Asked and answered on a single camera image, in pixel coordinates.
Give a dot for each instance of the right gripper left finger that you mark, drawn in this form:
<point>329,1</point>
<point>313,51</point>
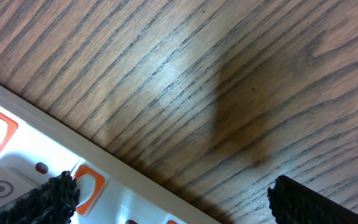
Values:
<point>53,202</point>

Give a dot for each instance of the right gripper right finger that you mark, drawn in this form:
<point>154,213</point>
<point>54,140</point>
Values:
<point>293,203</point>

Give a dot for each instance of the white power strip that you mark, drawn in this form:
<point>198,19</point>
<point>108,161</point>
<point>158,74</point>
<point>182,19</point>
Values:
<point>36,147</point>

